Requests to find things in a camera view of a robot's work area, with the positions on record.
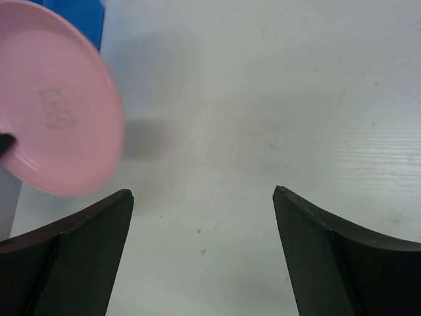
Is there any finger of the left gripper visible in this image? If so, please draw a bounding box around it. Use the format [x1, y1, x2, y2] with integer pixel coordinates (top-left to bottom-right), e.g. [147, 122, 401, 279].
[0, 133, 16, 156]

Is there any pink plate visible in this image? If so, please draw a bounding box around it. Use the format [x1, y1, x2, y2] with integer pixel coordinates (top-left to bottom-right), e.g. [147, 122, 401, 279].
[1, 1, 125, 196]

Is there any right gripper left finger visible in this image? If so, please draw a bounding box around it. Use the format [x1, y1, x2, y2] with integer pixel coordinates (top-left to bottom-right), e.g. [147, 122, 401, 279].
[1, 189, 134, 316]

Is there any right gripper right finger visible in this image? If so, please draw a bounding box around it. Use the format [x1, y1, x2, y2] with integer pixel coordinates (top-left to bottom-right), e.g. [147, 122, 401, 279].
[273, 186, 420, 315]

